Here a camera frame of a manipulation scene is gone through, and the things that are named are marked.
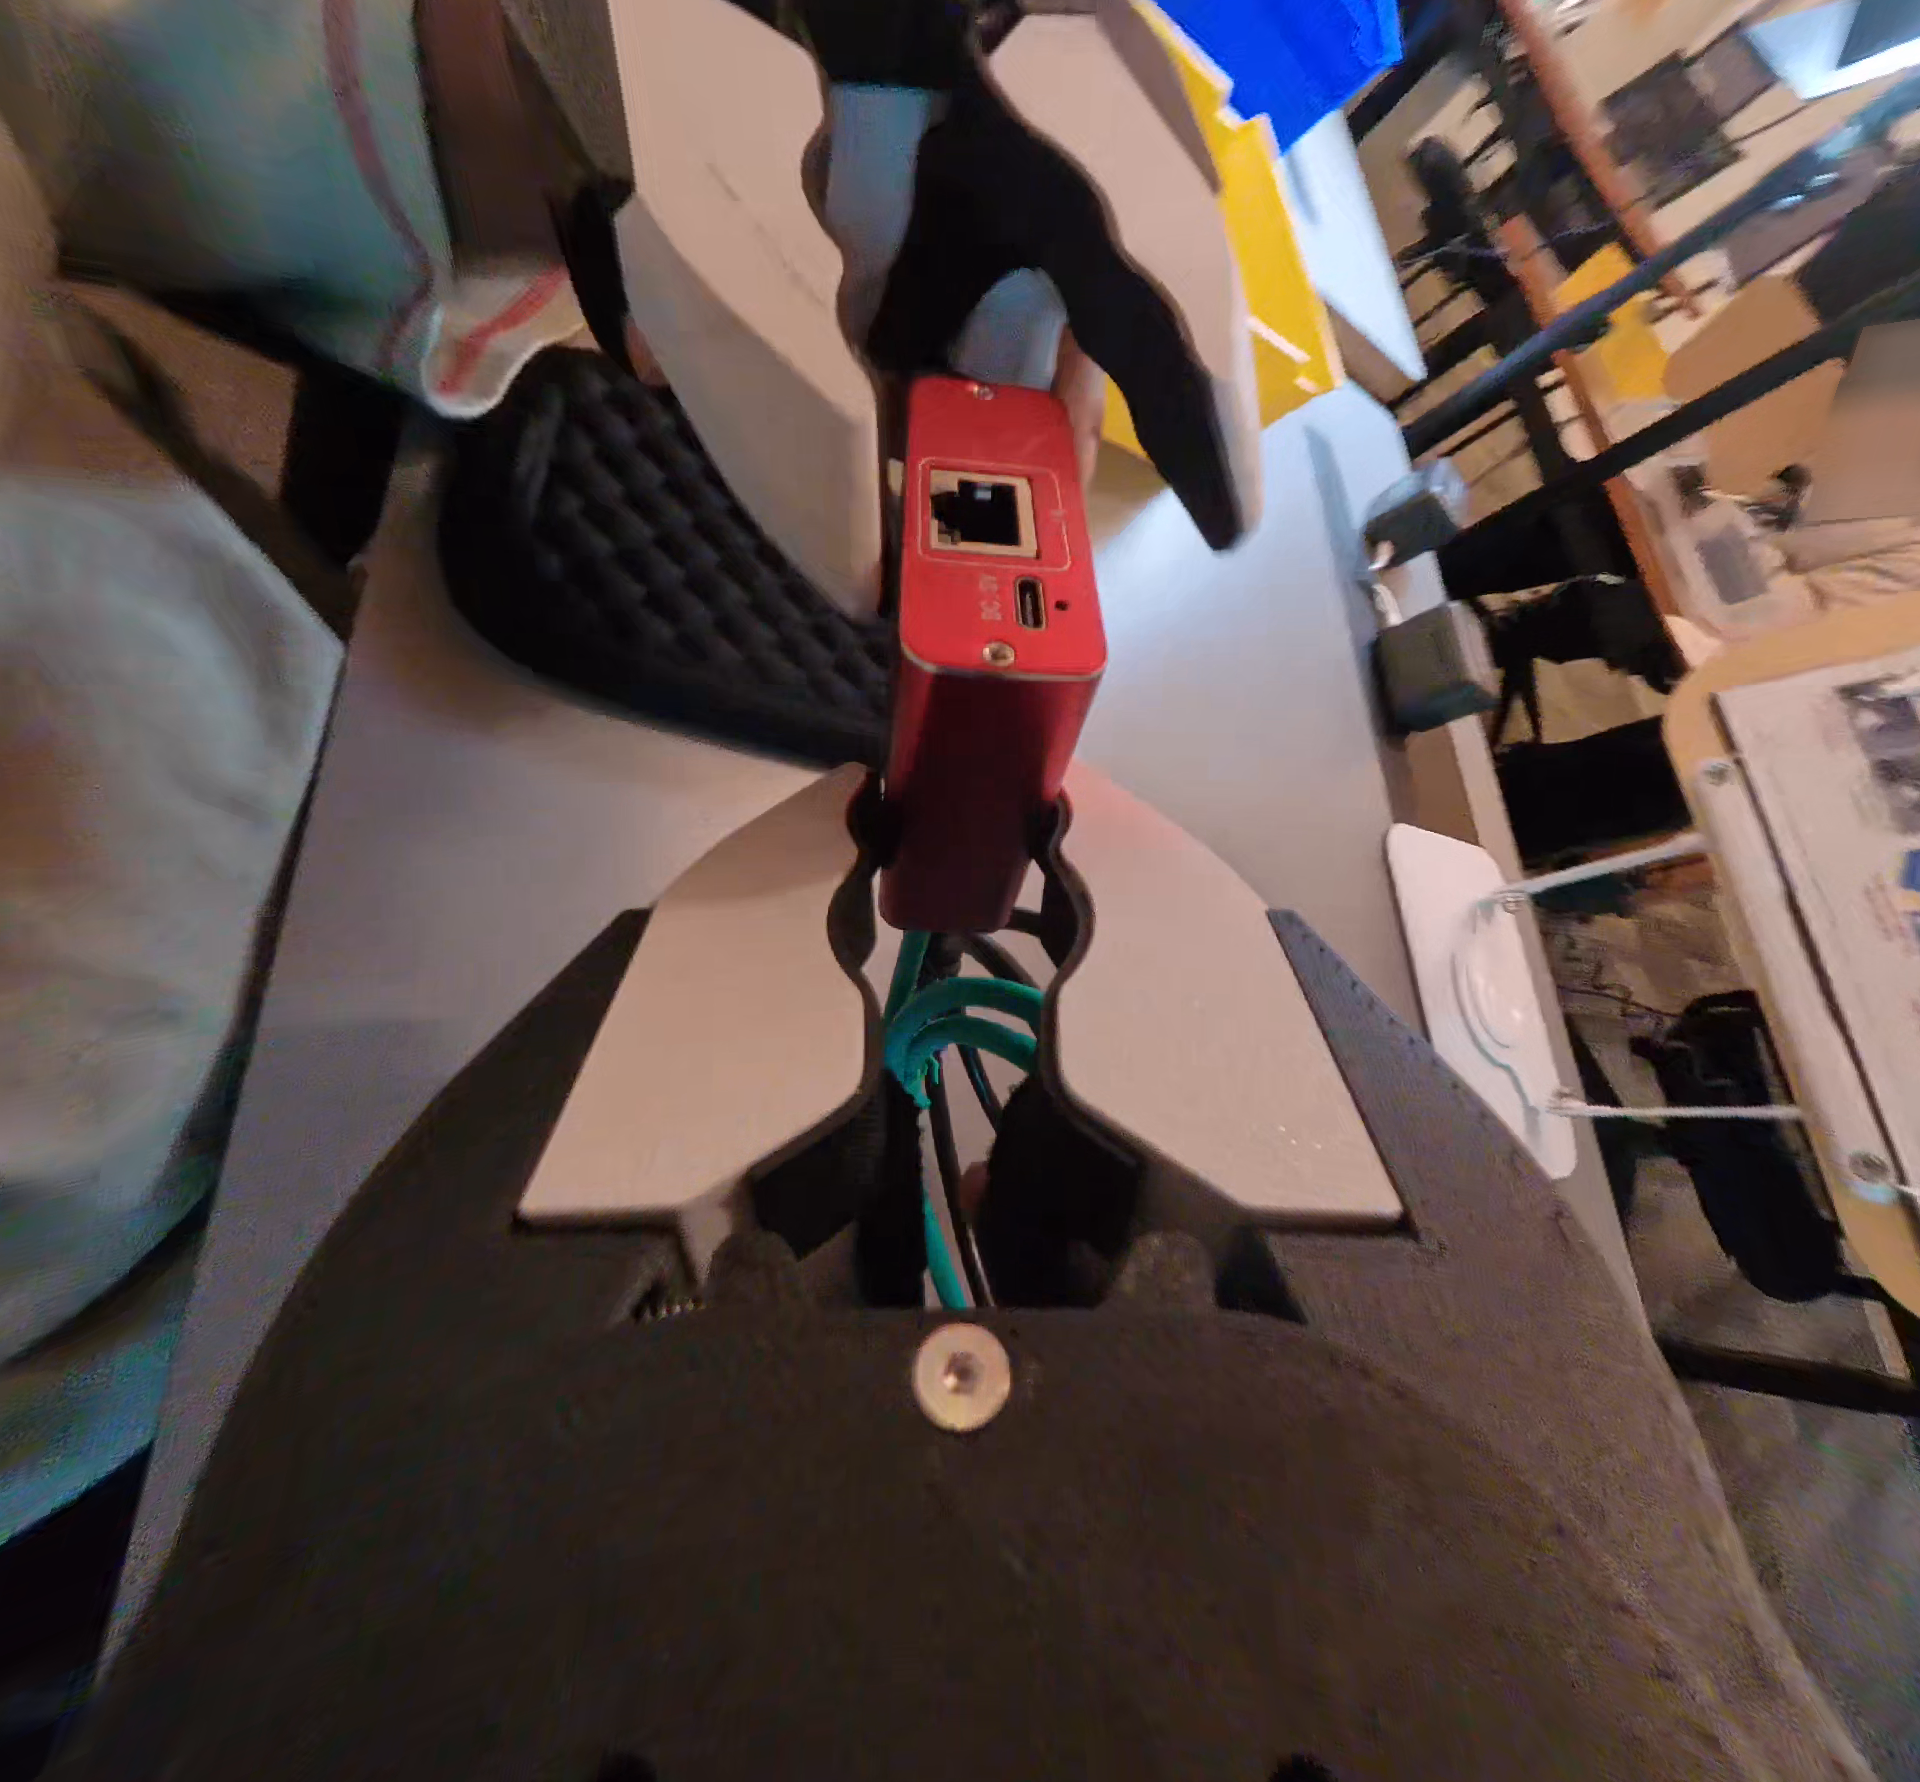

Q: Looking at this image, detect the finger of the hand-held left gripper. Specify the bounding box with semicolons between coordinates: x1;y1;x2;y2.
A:
604;0;906;615
868;7;1264;557

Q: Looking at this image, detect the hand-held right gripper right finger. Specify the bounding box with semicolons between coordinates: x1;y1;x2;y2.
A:
1033;788;1413;1231

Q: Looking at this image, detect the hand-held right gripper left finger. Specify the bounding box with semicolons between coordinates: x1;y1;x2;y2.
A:
517;759;901;1231

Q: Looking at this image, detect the yellow plastic bin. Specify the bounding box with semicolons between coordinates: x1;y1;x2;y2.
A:
1101;42;1345;457

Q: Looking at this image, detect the green cable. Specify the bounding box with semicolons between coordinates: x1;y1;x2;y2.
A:
881;924;1045;1311

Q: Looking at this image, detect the red metal adapter box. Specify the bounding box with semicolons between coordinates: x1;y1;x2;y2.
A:
875;375;1110;932

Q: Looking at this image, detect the person's left forearm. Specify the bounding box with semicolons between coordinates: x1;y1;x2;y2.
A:
0;0;601;421

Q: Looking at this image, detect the person's left hand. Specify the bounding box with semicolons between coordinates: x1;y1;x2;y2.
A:
411;0;601;320

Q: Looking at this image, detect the white rounded plate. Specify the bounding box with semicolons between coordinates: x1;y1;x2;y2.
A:
1383;820;1584;1179

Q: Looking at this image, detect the black woven pad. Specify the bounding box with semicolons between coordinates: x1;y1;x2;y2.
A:
449;344;901;765

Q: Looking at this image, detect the grey metal clamp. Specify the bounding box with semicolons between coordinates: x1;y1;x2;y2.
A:
1370;595;1500;738
1363;463;1471;571

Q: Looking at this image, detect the black metal bar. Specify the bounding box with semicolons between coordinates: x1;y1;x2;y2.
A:
1403;114;1920;463

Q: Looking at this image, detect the person's torso in light shirt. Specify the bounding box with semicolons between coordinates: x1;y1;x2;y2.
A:
0;279;358;1545

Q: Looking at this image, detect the wooden board with papers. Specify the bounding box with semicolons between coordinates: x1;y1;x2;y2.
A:
1663;612;1920;1318

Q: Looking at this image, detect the brown wooden rail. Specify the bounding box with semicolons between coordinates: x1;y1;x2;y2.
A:
1445;0;1704;612

